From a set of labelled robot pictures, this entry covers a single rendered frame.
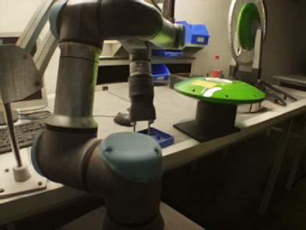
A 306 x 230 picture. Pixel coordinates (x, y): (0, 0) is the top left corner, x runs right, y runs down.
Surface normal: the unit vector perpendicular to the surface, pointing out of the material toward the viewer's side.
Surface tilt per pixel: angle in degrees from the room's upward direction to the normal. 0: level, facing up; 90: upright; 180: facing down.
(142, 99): 71
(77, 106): 79
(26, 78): 90
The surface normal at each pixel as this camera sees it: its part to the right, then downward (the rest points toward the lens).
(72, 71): 0.13, 0.07
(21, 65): 0.88, 0.18
